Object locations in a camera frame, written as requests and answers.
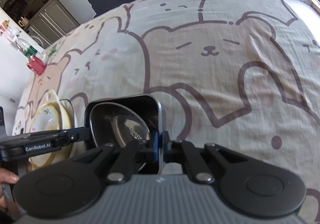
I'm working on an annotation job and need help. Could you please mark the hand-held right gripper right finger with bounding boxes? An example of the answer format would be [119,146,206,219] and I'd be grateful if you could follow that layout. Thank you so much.
[160,131,252,184]

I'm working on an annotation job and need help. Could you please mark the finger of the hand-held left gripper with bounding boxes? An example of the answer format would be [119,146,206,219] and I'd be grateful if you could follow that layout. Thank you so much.
[65,126,91,143]

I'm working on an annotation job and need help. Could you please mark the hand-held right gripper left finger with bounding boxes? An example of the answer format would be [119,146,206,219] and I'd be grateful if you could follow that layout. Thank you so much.
[70,131,161,184]

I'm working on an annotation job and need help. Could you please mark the cream bowl with handles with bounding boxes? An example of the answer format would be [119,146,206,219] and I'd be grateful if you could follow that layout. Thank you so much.
[29,89,75,167]

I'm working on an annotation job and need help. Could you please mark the square steel plate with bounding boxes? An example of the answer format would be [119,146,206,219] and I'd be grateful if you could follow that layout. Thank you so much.
[84,94,166,175]
[89,102,151,151]

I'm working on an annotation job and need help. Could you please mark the white floral bowl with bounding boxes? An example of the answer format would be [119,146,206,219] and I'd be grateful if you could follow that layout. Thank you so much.
[29,105,64,135]

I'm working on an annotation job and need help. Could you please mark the person's left hand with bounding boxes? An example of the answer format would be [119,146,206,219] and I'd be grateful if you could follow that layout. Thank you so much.
[0,167,20,211]

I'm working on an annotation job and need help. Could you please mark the red box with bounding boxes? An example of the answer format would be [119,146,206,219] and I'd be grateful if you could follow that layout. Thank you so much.
[26,55,47,75]

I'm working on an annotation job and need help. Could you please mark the bear printed tablecloth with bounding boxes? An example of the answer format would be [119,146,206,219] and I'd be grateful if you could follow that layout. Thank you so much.
[12,0,320,224]

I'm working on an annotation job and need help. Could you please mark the green packet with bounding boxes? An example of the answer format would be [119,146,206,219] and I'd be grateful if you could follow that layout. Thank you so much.
[24,46,38,58]

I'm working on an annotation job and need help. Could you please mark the clear plastic bottle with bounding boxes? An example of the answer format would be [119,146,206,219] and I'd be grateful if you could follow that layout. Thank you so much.
[14,37,31,53]

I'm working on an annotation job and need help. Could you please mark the cream kitchen cabinet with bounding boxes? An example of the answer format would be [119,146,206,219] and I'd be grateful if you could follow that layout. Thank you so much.
[25,0,80,50]

